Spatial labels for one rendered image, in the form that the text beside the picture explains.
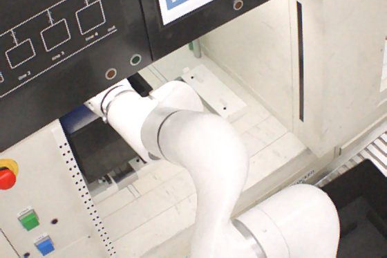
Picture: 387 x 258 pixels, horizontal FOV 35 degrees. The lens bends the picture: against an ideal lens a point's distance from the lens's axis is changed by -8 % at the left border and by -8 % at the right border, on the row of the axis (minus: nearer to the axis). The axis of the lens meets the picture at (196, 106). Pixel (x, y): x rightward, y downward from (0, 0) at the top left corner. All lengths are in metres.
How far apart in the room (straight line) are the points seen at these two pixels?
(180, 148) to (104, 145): 0.57
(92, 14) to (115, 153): 0.58
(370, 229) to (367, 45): 0.47
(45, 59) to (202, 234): 0.37
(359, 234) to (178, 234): 0.46
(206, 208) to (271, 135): 0.83
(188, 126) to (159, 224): 0.67
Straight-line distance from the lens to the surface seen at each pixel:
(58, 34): 1.01
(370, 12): 1.54
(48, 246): 1.32
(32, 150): 1.14
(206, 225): 0.89
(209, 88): 1.79
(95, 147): 1.48
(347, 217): 1.67
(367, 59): 1.65
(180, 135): 0.94
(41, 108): 1.08
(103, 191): 1.62
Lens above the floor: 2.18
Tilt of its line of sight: 47 degrees down
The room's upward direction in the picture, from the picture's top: 10 degrees counter-clockwise
